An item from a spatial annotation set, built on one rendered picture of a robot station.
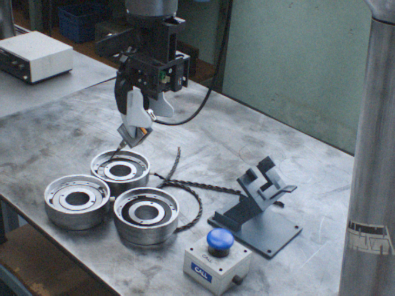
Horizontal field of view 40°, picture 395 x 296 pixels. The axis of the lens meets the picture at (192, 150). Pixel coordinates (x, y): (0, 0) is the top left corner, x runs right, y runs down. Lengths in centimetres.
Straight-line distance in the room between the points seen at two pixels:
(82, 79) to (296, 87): 126
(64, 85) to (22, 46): 17
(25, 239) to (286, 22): 169
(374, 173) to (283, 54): 225
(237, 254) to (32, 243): 59
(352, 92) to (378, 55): 211
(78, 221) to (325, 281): 39
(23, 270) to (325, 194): 63
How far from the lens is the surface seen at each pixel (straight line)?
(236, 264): 80
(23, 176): 103
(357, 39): 242
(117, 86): 85
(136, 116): 87
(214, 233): 79
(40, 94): 158
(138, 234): 86
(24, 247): 126
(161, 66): 80
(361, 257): 43
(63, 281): 118
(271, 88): 272
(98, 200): 92
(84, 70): 172
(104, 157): 102
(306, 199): 102
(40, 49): 166
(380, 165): 39
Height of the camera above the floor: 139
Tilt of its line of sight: 32 degrees down
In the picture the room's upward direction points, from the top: 6 degrees clockwise
